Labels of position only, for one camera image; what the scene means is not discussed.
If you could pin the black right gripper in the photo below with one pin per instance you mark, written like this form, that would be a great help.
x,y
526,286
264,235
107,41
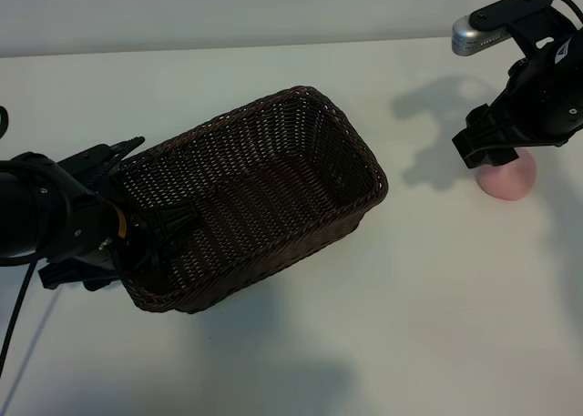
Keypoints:
x,y
546,102

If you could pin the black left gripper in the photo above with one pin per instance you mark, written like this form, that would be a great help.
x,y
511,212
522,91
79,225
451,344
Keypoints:
x,y
91,234

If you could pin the pink peach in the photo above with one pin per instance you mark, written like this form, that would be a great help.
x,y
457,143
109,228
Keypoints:
x,y
508,184

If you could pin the dark brown wicker basket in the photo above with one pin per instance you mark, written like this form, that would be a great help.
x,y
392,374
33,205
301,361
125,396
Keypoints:
x,y
255,197

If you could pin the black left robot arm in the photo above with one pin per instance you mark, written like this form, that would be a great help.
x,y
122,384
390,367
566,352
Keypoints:
x,y
23,216

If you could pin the black left camera mount bracket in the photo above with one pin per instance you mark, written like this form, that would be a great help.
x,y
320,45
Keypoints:
x,y
98,165

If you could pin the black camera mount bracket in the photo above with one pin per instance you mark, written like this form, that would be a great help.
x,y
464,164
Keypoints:
x,y
524,8
98,165

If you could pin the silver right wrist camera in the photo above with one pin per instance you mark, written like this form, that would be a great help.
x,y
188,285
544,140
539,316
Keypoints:
x,y
469,36

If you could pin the black right camera mount bracket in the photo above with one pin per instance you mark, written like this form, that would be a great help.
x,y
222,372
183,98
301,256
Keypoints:
x,y
524,8

